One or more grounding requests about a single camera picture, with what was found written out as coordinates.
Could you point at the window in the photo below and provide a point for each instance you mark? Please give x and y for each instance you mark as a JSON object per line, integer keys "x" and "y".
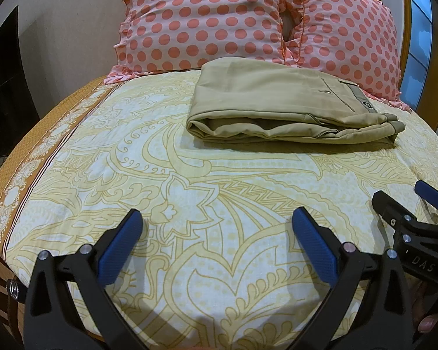
{"x": 421, "y": 32}

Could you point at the pink polka dot pillow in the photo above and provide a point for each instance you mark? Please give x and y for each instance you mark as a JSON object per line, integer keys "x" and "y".
{"x": 346, "y": 32}
{"x": 200, "y": 18}

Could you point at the person's right hand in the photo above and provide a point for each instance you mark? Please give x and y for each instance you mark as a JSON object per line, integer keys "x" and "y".
{"x": 427, "y": 317}

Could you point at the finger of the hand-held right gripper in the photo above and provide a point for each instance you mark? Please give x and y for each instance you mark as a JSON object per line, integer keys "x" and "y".
{"x": 386, "y": 206}
{"x": 429, "y": 193}

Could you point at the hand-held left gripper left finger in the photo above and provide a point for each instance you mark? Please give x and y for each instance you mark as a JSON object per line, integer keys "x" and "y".
{"x": 119, "y": 248}

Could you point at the khaki pants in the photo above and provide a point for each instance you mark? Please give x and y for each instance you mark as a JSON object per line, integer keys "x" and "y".
{"x": 273, "y": 102}

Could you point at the wooden headboard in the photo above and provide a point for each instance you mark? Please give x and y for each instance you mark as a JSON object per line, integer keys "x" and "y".
{"x": 405, "y": 18}

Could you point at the dark cabinet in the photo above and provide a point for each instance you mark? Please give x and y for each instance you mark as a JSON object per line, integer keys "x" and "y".
{"x": 7, "y": 91}

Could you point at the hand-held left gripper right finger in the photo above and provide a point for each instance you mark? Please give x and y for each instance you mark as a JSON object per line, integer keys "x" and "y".
{"x": 314, "y": 245}

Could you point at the yellow patterned bed sheet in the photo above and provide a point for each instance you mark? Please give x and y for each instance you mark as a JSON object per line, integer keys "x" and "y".
{"x": 189, "y": 189}

